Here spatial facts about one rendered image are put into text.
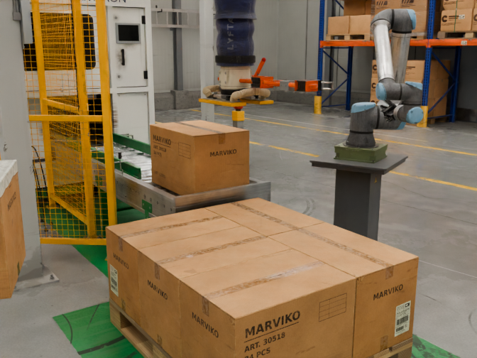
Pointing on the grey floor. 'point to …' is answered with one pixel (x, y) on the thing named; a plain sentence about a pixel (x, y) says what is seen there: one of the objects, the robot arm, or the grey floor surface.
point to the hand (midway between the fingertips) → (385, 107)
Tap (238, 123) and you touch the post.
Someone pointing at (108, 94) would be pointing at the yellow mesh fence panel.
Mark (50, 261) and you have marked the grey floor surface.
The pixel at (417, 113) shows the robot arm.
